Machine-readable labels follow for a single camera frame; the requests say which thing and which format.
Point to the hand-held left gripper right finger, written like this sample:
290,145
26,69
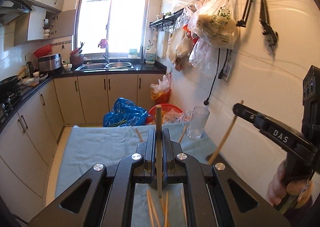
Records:
167,154

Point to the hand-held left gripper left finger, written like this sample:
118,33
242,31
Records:
150,152

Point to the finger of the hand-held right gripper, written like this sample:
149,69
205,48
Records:
247,114

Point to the wooden chopstick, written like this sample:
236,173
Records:
182,134
158,122
225,137

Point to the person's right hand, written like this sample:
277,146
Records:
276,187

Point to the clear drinking glass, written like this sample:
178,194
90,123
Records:
197,122

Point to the blue plastic bag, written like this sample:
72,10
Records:
125,114

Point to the wide red plastic basket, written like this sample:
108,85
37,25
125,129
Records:
167,108

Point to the light blue table cloth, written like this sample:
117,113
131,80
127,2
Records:
100,147

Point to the small red hanging basket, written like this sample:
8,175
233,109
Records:
162,97

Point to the beige lower cabinets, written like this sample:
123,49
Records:
95,97

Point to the black kitchen countertop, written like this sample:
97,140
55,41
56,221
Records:
150,68

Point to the bunch of hanging plastic bags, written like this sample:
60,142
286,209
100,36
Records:
180,47

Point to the large printed plastic bag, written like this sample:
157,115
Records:
215,24

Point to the white detergent bottle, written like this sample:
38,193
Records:
151,55

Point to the steel double sink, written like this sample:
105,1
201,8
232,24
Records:
100,66

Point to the green box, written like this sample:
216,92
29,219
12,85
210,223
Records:
133,53

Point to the steel faucet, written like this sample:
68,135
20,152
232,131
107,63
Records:
107,57

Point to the brown clay pot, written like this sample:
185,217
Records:
77,62

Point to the white mortar bowl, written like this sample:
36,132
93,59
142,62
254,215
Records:
67,67

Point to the pink cloth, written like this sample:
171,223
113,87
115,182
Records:
103,43

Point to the kitchen window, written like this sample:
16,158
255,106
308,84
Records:
125,22

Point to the silver rice cooker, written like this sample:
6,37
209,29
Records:
50,63

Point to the plastic food container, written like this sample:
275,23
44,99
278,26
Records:
32,81

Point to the red colander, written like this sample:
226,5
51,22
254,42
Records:
42,50

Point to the black gas stove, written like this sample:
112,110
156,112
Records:
10,102

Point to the black wok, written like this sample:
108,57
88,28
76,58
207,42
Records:
8,82

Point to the stack of white bowls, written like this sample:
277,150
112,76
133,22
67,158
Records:
47,32

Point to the range hood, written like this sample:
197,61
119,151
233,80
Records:
15,7

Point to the white wall socket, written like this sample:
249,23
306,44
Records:
227,72

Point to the black wall shelf rack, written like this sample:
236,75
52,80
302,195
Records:
162,23

